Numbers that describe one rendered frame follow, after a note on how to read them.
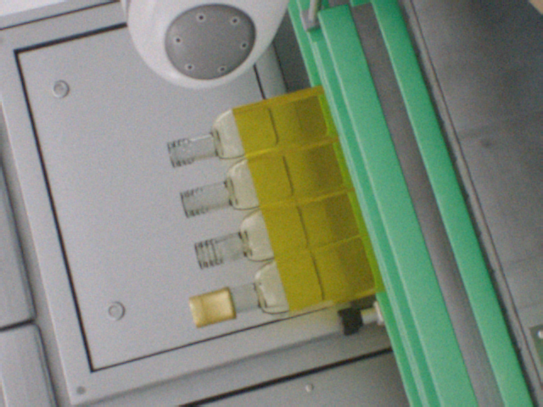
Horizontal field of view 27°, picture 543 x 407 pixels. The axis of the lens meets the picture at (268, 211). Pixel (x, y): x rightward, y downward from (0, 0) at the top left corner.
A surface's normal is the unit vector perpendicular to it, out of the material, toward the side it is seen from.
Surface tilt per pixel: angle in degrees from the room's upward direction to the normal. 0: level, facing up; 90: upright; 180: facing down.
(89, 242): 90
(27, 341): 90
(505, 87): 90
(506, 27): 90
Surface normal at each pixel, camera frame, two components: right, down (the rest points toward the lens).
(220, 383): 0.01, -0.25
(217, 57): 0.29, 0.72
